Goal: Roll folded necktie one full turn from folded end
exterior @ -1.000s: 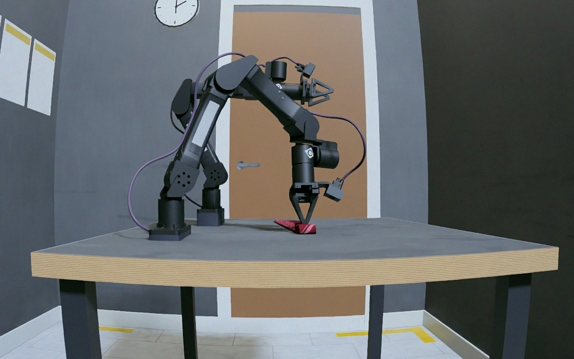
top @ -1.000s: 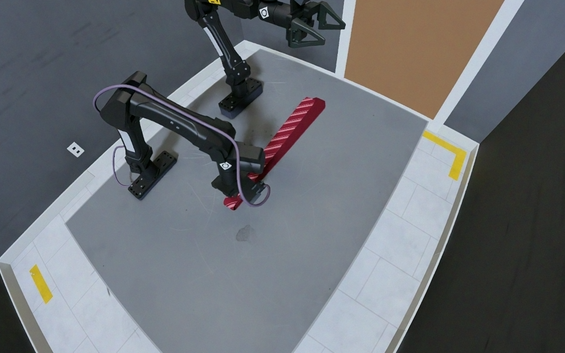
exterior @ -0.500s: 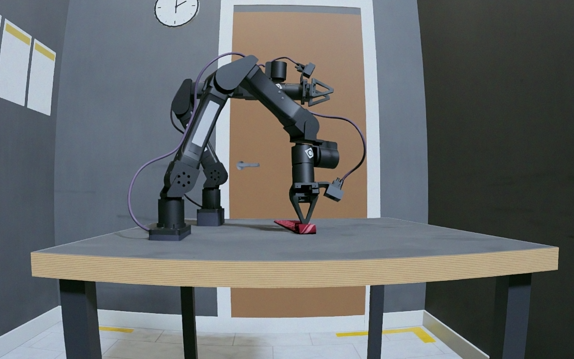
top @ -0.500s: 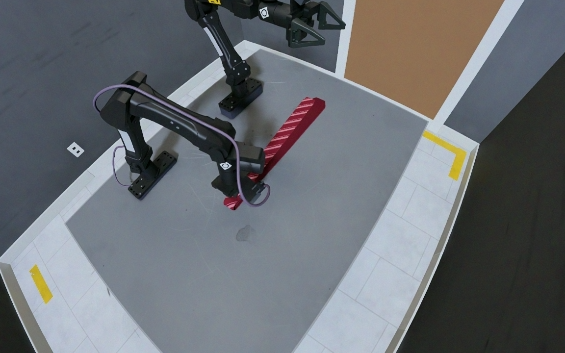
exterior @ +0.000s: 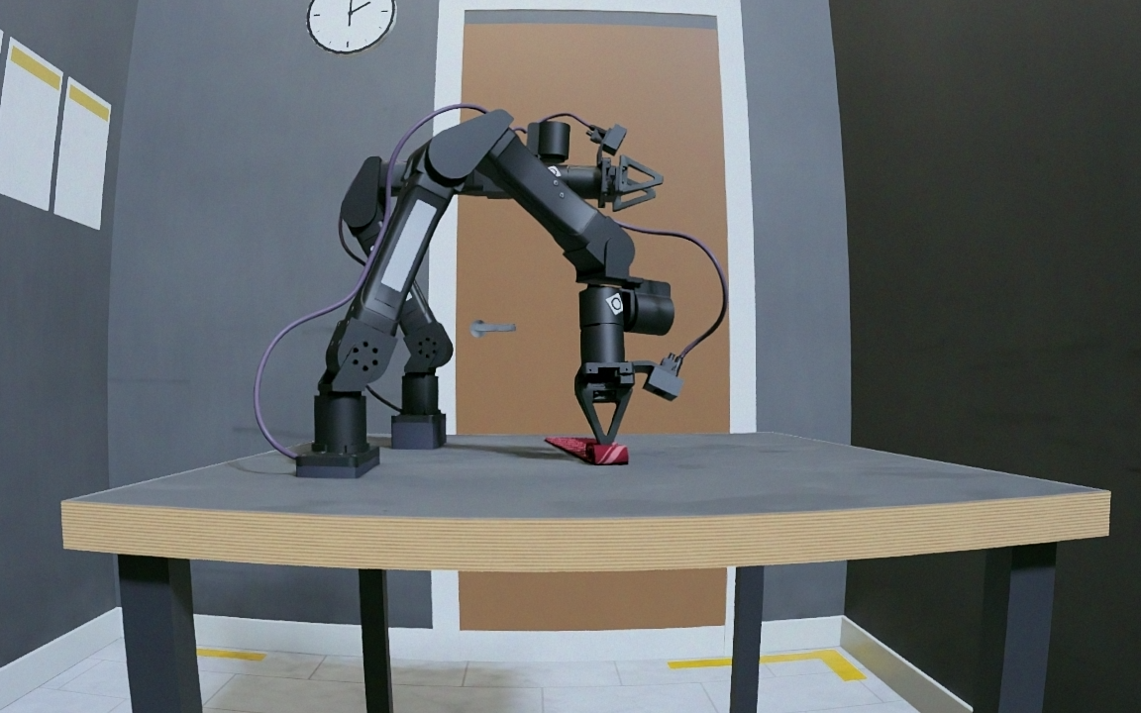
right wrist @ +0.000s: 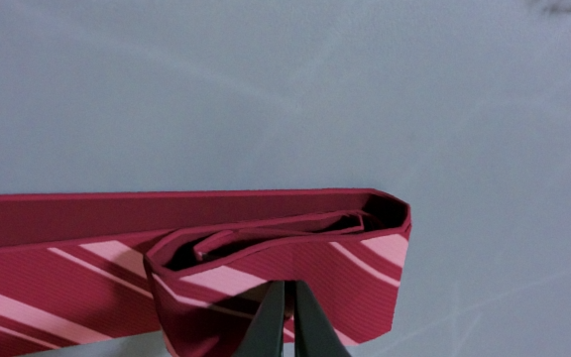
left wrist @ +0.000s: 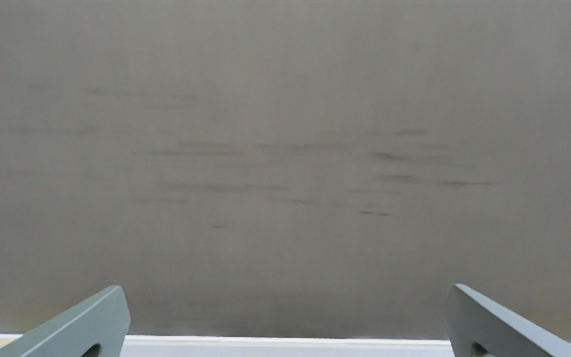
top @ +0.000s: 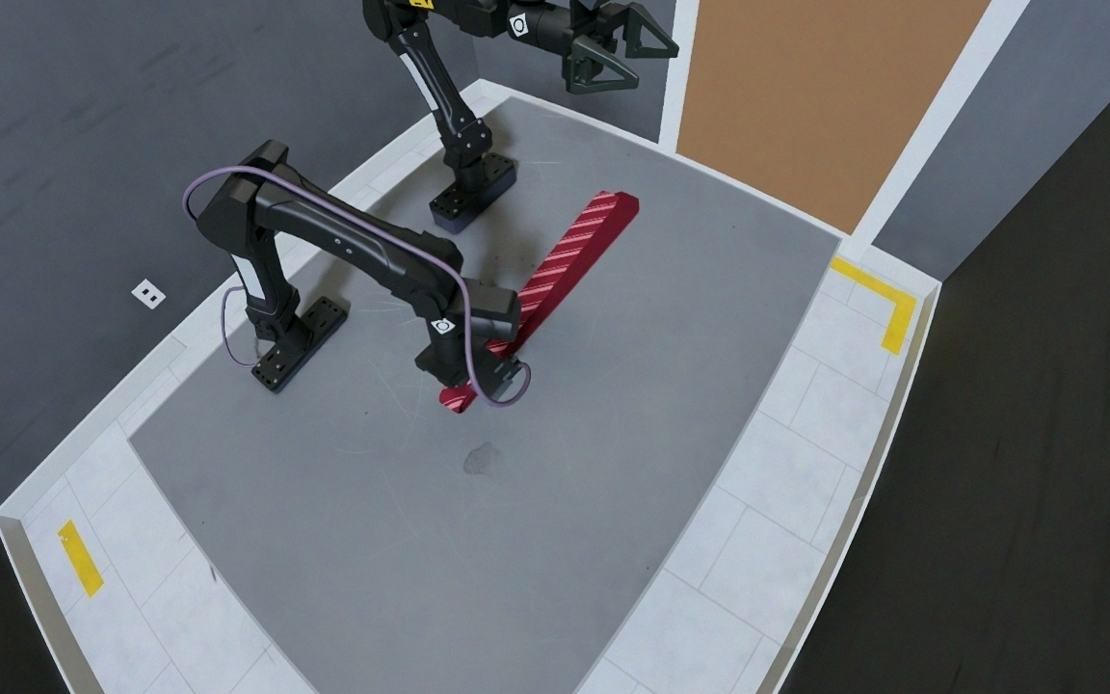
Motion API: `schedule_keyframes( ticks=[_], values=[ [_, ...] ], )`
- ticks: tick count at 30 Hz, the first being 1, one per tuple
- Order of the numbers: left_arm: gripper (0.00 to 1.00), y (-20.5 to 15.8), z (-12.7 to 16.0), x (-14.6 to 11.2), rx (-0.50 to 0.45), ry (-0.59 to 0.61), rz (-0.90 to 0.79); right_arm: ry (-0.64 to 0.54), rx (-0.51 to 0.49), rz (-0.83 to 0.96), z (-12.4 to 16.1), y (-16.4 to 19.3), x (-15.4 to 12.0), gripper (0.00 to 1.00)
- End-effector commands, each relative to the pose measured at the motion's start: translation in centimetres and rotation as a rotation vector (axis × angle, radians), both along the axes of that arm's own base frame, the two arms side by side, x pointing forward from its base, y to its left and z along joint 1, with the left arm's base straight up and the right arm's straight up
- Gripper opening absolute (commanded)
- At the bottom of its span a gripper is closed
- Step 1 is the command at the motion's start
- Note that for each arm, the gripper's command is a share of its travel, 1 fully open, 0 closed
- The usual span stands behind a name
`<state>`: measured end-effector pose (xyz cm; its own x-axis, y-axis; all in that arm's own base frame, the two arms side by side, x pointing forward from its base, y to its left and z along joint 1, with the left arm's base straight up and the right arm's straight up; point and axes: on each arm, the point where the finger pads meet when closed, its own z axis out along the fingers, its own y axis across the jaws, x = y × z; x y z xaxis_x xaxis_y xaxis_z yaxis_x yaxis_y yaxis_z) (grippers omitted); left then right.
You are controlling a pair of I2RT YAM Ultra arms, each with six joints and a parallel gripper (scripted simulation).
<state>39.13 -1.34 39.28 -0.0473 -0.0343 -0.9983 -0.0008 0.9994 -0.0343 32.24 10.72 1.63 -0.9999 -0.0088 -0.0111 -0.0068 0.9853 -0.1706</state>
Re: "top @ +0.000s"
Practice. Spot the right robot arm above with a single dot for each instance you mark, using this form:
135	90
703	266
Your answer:
289	203

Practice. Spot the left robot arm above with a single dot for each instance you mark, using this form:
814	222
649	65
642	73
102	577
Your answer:
464	136

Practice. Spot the red striped necktie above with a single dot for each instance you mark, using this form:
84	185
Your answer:
588	238

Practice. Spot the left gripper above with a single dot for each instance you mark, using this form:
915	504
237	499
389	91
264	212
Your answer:
587	49

